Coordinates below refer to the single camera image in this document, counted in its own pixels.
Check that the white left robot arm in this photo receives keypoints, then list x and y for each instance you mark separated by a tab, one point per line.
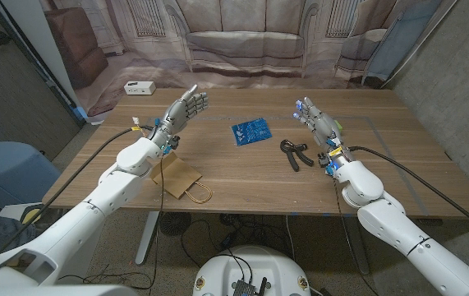
107	189

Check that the blue plastic bin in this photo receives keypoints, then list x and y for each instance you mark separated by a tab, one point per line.
8	168

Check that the white table leg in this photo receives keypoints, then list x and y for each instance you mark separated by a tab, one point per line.
148	238

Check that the white board with yellow marks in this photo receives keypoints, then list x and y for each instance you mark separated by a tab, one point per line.
32	214

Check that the printed sofa backdrop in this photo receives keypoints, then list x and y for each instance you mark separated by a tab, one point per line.
242	41

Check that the brown paper bag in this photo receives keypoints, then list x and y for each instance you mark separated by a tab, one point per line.
176	177

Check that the grey table leg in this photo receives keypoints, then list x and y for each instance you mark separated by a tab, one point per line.
357	251

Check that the black floor fan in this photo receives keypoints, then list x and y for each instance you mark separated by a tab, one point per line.
175	224

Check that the black grip strengthener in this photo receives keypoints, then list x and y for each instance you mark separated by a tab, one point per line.
293	163

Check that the white power box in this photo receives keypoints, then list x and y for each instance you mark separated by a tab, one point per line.
139	87

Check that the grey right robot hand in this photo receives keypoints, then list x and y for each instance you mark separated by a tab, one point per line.
324	127

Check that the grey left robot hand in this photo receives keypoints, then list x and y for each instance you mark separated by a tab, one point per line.
178	115

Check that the blue gel bag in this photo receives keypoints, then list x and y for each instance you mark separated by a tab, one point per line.
250	131

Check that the green cube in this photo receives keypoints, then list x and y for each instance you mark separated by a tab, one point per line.
339	125

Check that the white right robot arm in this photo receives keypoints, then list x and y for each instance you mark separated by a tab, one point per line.
361	187

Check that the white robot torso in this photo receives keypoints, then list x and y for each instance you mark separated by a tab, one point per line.
250	263

